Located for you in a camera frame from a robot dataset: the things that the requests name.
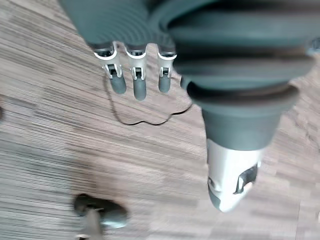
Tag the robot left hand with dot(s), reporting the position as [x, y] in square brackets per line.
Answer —
[225, 75]

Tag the robot silver leg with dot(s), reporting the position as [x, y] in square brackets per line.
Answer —
[91, 225]

